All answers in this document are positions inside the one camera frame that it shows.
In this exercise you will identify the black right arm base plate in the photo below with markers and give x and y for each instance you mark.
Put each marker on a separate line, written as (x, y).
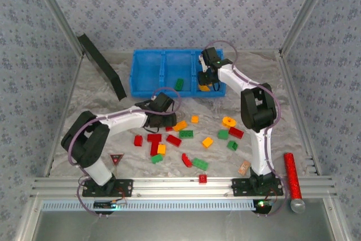
(239, 187)

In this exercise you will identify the long red lego brick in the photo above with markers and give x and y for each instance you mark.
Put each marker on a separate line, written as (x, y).
(236, 132)
(173, 140)

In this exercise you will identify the black flat board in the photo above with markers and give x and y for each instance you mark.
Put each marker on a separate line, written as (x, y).
(101, 63)

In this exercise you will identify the aluminium side rail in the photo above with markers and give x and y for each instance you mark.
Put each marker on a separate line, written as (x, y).
(296, 105)
(50, 164)

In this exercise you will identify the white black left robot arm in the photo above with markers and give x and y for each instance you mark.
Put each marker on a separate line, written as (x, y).
(121, 118)

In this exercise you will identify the small red lego brick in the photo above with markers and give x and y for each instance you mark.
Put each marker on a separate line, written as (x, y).
(202, 178)
(169, 129)
(138, 140)

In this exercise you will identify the red glitter toy microphone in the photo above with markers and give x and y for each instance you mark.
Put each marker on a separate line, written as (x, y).
(292, 176)

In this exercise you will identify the long orange lego brick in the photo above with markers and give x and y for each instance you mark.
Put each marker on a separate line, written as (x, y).
(180, 125)

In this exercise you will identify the blue three-compartment plastic bin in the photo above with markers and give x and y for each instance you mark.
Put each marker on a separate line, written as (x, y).
(146, 66)

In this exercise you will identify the red triangular toy sign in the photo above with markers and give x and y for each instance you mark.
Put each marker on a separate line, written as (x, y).
(116, 159)

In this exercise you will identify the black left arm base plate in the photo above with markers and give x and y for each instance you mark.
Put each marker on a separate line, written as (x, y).
(127, 188)

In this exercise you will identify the tan brick-pattern block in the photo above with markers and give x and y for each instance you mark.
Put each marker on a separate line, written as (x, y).
(244, 167)

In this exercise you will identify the aluminium frame post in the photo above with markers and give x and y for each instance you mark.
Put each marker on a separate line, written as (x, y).
(304, 12)
(60, 12)

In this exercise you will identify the red sloped lego brick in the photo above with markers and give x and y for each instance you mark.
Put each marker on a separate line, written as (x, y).
(186, 160)

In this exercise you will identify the small green lego brick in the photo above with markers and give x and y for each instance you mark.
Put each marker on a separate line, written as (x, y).
(223, 134)
(232, 145)

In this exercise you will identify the small orange lego brick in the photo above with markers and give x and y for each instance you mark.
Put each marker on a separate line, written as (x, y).
(194, 119)
(207, 142)
(161, 149)

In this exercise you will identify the aluminium frame rail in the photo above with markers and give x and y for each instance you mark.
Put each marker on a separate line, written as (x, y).
(175, 187)

